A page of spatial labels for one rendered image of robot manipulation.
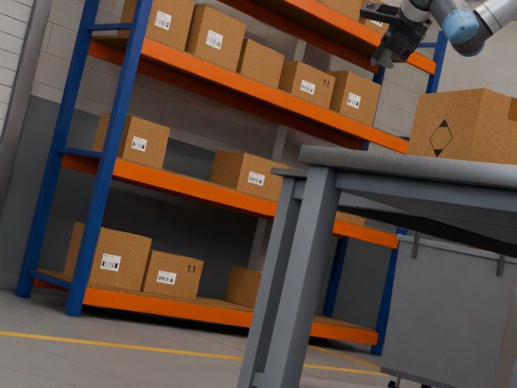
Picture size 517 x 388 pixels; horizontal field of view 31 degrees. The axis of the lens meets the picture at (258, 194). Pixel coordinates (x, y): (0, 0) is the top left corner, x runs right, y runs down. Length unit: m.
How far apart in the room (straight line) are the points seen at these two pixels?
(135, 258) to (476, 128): 3.31
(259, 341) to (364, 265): 5.35
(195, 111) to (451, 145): 4.21
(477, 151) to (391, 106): 5.67
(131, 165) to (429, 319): 1.88
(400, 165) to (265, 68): 4.19
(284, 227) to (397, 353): 1.96
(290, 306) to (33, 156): 3.99
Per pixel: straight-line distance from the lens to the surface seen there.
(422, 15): 2.24
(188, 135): 6.59
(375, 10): 2.31
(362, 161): 1.99
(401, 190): 1.97
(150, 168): 5.40
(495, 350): 4.49
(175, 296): 5.72
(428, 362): 4.58
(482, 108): 2.52
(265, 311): 2.78
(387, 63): 2.37
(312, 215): 2.08
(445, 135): 2.60
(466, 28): 2.13
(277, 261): 2.78
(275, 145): 7.14
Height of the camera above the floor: 0.57
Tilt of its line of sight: 3 degrees up
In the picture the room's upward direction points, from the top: 13 degrees clockwise
